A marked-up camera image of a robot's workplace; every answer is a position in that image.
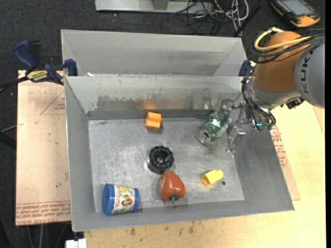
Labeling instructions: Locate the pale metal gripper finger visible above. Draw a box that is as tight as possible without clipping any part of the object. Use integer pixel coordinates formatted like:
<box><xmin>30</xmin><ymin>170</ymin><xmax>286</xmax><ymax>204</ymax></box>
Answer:
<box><xmin>225</xmin><ymin>126</ymin><xmax>247</xmax><ymax>153</ymax></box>
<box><xmin>219</xmin><ymin>99</ymin><xmax>237</xmax><ymax>112</ymax></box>

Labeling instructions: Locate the green drink can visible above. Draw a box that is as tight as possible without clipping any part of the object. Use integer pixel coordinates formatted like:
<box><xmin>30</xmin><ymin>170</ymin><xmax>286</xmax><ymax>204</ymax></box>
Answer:
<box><xmin>197</xmin><ymin>110</ymin><xmax>232</xmax><ymax>146</ymax></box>

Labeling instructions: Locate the yellow hollow block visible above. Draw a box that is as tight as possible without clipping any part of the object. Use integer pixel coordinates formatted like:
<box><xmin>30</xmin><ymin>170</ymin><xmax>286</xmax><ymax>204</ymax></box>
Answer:
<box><xmin>201</xmin><ymin>169</ymin><xmax>224</xmax><ymax>188</ymax></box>

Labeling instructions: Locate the orange stepped block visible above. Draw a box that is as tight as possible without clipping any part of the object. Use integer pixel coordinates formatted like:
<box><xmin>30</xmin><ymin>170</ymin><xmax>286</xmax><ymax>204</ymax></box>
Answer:
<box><xmin>145</xmin><ymin>111</ymin><xmax>162</xmax><ymax>130</ymax></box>

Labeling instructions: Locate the black ribbed round knob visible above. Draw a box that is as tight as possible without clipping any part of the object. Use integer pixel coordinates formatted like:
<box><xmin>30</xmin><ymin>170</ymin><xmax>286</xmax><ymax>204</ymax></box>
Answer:
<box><xmin>146</xmin><ymin>145</ymin><xmax>175</xmax><ymax>175</ymax></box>

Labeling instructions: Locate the red toy bell pepper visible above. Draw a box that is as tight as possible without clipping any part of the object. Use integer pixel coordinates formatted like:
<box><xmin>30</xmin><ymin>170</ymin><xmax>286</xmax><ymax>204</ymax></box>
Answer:
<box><xmin>159</xmin><ymin>171</ymin><xmax>187</xmax><ymax>204</ymax></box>

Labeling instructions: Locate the grey metal bin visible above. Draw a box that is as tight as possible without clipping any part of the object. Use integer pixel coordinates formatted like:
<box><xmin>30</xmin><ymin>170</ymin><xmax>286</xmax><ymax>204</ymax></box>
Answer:
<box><xmin>61</xmin><ymin>29</ymin><xmax>295</xmax><ymax>233</ymax></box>

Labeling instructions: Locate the blue printed plastic cup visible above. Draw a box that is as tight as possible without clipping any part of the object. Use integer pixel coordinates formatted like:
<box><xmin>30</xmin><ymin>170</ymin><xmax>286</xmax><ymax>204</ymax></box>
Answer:
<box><xmin>101</xmin><ymin>183</ymin><xmax>141</xmax><ymax>215</ymax></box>

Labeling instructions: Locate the brown cardboard board, red print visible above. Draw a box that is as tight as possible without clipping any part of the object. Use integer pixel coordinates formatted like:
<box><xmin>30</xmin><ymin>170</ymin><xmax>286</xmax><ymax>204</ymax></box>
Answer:
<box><xmin>15</xmin><ymin>70</ymin><xmax>301</xmax><ymax>227</ymax></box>

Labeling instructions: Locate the black cylinder on white bracket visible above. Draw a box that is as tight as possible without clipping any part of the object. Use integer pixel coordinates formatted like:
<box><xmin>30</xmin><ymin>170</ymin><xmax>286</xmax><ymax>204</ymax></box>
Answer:
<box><xmin>285</xmin><ymin>97</ymin><xmax>306</xmax><ymax>110</ymax></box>

